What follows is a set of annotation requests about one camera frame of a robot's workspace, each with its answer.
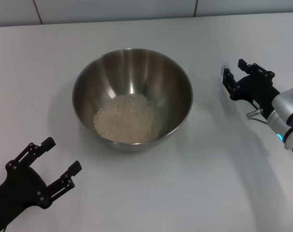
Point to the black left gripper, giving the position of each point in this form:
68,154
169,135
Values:
18,191

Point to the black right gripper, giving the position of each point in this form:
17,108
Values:
255,89

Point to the white rice grains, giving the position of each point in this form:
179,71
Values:
127,118

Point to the stainless steel mixing bowl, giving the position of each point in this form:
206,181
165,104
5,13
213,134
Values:
100,79

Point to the white backdrop board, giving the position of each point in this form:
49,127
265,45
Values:
112,9
245,6
11,12

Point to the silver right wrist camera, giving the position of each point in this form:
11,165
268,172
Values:
289,99

